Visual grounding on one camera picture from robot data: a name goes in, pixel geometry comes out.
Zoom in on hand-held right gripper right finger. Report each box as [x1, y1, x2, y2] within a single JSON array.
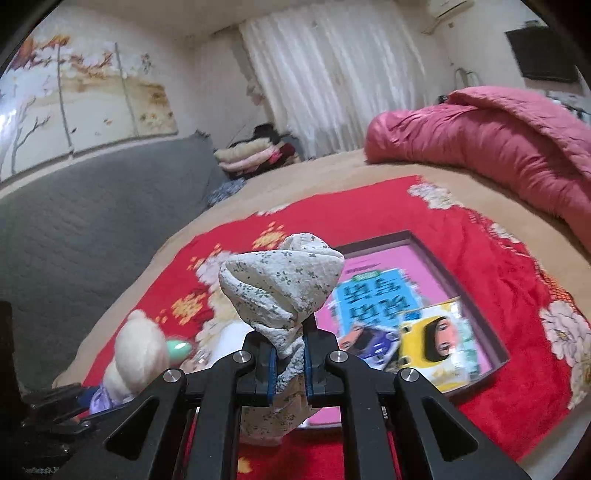
[[302, 329, 532, 480]]

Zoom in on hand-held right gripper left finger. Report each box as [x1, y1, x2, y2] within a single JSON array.
[[104, 330, 278, 480]]

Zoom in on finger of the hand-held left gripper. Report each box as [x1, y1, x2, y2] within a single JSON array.
[[21, 384, 109, 420]]

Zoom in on white floral cloth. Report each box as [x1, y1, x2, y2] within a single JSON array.
[[218, 232, 346, 446]]

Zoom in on cream teddy bear plush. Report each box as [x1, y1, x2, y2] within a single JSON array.
[[90, 310, 169, 414]]

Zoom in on grey shallow box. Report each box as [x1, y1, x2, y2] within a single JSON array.
[[300, 230, 510, 430]]

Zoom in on mint green soft item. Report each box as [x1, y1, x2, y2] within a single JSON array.
[[165, 339, 192, 361]]

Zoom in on pink book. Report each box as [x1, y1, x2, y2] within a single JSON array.
[[318, 244, 458, 425]]

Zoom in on yellow cartoon packet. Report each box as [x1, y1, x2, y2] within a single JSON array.
[[397, 298, 495, 393]]

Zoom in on grey quilted headboard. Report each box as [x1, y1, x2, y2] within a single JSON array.
[[0, 131, 232, 393]]

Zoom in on blue patterned cloth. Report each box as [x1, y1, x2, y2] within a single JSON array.
[[206, 178, 247, 207]]

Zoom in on beige bed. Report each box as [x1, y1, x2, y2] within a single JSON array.
[[51, 148, 591, 480]]

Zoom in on red floral blanket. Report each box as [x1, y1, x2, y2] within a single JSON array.
[[78, 174, 591, 480]]

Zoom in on stack of folded clothes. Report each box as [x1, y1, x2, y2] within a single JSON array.
[[215, 124, 301, 181]]

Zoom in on pink quilt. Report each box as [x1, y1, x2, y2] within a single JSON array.
[[364, 85, 591, 254]]

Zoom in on white curtain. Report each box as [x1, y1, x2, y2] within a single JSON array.
[[238, 4, 432, 160]]

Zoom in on white air conditioner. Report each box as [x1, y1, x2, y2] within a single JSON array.
[[422, 0, 476, 33]]

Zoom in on tree wall painting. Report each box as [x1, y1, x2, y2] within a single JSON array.
[[0, 34, 181, 183]]

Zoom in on black wall television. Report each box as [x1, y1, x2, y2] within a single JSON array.
[[505, 28, 580, 85]]

